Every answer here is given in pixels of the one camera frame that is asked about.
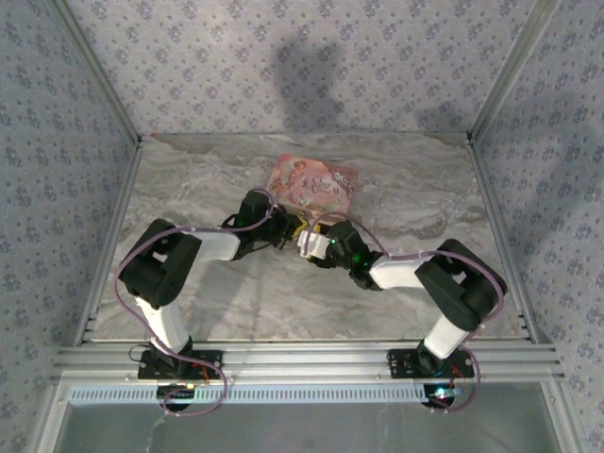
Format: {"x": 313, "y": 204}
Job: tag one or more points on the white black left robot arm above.
{"x": 212, "y": 245}

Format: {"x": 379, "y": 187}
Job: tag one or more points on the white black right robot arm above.
{"x": 396, "y": 276}

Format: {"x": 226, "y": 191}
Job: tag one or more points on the pink illustrated diary book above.
{"x": 316, "y": 181}

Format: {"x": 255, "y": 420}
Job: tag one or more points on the grey sheet metal panel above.
{"x": 302, "y": 429}

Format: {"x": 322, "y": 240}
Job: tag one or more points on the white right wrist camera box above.
{"x": 315, "y": 243}

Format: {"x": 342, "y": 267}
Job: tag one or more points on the aluminium front frame rail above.
{"x": 302, "y": 361}

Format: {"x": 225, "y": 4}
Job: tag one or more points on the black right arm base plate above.
{"x": 401, "y": 363}

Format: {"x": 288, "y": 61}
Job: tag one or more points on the aluminium table side rail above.
{"x": 111, "y": 245}
{"x": 502, "y": 240}

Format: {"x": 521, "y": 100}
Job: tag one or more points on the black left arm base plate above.
{"x": 151, "y": 368}

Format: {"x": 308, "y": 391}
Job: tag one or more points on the aluminium frame corner post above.
{"x": 101, "y": 75}
{"x": 514, "y": 71}

